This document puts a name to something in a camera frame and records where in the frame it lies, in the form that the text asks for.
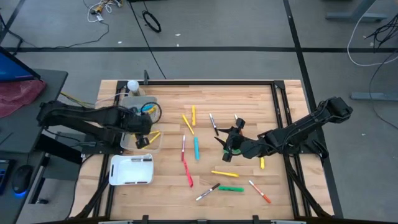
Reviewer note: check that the blue chunky highlighter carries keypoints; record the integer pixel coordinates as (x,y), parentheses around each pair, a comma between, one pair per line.
(146,108)
(196,148)

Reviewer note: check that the translucent plastic bin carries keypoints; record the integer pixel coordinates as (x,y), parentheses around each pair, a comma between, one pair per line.
(157,147)

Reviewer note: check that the maroon thin dry-erase marker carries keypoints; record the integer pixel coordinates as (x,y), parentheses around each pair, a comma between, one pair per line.
(136,182)

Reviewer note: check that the black computer keyboard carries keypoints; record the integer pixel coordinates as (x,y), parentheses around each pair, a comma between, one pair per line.
(3,177)

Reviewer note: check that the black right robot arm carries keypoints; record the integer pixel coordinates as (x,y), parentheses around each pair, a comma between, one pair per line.
(298,128)

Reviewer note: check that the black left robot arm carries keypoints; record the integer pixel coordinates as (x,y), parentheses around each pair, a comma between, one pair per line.
(77,116)

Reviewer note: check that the grey plastic bin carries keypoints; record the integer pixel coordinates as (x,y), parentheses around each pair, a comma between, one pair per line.
(130,100)

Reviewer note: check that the green chunky highlighter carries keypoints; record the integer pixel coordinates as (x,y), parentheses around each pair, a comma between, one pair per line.
(234,152)
(231,188)

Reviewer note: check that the black computer mouse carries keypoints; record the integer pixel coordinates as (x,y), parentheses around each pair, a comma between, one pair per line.
(21,179)

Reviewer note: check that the brown thin dry-erase marker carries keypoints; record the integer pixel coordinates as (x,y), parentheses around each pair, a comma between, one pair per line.
(141,160)

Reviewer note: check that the metal bulb socket base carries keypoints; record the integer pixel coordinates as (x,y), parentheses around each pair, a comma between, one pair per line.
(138,92)

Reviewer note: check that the yellow slim highlighter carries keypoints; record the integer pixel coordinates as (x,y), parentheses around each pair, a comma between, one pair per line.
(225,174)
(188,124)
(262,163)
(193,115)
(155,137)
(155,132)

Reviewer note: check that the orange thin dry-erase marker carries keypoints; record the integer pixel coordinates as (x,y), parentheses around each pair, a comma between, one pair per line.
(259,192)

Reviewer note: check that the red thin dry-erase marker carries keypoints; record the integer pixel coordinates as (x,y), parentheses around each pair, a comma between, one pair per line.
(183,147)

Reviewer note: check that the red cloth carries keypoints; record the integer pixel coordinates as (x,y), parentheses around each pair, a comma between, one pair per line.
(18,96)

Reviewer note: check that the small white marker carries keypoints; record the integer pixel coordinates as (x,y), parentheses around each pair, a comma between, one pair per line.
(235,117)

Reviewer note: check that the grey desk foot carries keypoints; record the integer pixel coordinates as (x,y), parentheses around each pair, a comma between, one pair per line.
(373,96)

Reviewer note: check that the black metal table frame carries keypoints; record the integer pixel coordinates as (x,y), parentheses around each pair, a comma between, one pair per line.
(192,82)

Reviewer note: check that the orange-yellow chunky highlighter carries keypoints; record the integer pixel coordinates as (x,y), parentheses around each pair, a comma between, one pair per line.
(152,109)

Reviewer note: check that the computer monitor blue screen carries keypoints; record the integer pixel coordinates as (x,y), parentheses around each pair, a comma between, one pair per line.
(12,67)

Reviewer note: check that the grey desk leg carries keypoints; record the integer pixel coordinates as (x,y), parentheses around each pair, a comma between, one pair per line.
(354,17)

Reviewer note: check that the silver aluminium extrusion post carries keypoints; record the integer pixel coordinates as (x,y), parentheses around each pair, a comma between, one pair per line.
(287,222)
(115,222)

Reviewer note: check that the white plastic bin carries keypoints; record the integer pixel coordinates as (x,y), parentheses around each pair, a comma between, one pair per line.
(130,171)

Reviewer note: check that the white light bulb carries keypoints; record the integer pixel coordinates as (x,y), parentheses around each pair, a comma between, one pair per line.
(133,84)

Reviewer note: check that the black table clamp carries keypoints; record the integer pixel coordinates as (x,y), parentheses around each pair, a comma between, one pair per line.
(146,76)
(256,219)
(145,219)

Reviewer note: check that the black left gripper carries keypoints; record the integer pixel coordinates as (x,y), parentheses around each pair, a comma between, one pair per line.
(138,123)

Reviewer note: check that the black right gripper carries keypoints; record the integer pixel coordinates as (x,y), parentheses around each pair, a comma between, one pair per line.
(236,141)

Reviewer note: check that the pink slim highlighter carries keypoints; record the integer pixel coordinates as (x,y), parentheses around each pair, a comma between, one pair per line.
(188,174)

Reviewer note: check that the black office desk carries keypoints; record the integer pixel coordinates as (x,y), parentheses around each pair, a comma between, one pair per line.
(18,137)

